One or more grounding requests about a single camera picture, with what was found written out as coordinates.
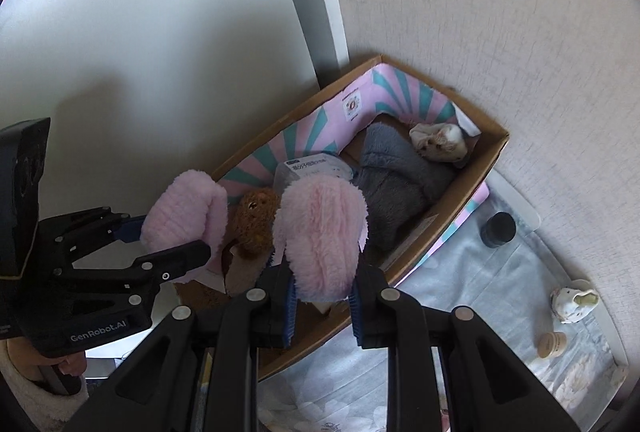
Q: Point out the pink fluffy slipper with bear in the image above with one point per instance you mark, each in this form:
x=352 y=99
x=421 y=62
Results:
x=320 y=237

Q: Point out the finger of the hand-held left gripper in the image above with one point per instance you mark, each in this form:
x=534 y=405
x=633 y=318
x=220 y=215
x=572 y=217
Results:
x=132 y=229
x=170 y=259

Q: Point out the small wooden jar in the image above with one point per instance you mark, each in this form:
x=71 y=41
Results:
x=551 y=345

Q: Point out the grey plush cloth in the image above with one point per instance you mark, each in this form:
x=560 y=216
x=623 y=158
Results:
x=395 y=182

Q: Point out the clear plastic box blue label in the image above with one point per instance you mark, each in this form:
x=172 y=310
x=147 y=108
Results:
x=310 y=166

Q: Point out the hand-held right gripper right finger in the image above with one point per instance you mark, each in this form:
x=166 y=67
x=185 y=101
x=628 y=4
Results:
x=356 y=317

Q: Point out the person's left hand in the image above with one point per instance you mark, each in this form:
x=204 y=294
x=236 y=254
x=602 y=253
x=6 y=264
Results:
x=70 y=364

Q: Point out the small black cap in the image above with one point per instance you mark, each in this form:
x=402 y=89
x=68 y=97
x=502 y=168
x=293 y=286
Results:
x=498 y=229

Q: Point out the cream floral baby sock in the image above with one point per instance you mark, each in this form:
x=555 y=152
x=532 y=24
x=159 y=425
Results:
x=572 y=302

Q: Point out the pink printed cardboard box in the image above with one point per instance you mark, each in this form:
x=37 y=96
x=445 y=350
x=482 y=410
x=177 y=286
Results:
x=450 y=182

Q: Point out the pink fluffy wristband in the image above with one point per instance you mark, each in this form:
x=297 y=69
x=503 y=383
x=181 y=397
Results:
x=185 y=212

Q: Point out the person's left forearm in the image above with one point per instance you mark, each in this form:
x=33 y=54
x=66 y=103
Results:
x=30 y=404

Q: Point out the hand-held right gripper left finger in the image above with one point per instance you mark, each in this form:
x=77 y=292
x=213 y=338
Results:
x=287 y=312

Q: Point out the brown spotted baby sock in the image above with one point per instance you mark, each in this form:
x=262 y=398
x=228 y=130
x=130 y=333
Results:
x=437 y=141

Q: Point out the small beige object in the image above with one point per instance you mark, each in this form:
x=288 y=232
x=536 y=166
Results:
x=620 y=376

